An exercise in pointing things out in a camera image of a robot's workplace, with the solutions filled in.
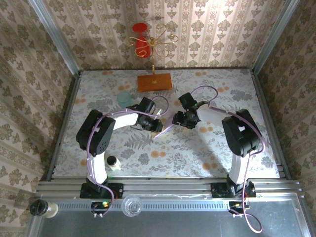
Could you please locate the floral table cover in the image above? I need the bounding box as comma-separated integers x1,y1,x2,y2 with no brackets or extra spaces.
52,69,281,179

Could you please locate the teal translucent plastic cup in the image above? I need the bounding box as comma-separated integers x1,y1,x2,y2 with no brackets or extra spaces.
117,90,134,107

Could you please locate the small white bottle black cap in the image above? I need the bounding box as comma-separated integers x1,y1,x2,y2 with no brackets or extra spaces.
106,156,121,171

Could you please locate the red wine glass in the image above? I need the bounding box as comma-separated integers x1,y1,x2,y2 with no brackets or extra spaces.
132,22,152,59

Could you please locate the clear glass cup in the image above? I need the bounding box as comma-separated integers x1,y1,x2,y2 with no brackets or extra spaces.
121,195,143,217

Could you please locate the black connector board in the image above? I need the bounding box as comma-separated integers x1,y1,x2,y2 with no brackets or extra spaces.
90,200,111,215
228,200,248,215

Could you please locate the grey metal tray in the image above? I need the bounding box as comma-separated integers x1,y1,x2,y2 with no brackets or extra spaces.
26,194,312,237

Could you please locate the cream jar black lid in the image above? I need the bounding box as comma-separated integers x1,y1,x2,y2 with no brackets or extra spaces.
29,199,59,218

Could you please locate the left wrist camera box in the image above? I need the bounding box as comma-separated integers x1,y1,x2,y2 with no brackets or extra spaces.
137,97,164,116

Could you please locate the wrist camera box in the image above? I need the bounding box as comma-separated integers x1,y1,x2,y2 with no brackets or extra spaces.
137,97,164,116
178,92,196,110

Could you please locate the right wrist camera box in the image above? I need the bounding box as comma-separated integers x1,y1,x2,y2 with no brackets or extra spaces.
178,92,196,110

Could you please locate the gold wire rack wooden base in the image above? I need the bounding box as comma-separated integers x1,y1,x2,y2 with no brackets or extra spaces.
129,24,179,93

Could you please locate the aluminium front rail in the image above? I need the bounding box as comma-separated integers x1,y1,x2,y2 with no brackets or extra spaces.
36,178,304,201

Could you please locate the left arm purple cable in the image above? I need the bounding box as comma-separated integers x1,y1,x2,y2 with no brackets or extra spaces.
85,95,170,218

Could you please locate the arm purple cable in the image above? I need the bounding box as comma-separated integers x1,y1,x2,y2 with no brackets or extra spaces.
190,85,266,234
85,95,170,218

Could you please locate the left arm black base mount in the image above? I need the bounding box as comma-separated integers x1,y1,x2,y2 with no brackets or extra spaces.
79,182,124,199

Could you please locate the aluminium side rail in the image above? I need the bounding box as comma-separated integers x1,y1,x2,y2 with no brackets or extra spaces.
45,71,82,181
250,70,292,180

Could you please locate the slotted grey cable duct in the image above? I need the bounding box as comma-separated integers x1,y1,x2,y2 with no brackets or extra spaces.
56,198,232,211

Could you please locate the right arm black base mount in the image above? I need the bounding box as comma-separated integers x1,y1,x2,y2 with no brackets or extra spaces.
211,181,257,199

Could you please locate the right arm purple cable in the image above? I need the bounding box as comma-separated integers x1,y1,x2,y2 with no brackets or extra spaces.
190,85,266,234

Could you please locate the aluminium corner post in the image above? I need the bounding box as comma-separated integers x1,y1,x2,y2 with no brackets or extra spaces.
27,0,82,78
251,0,301,75

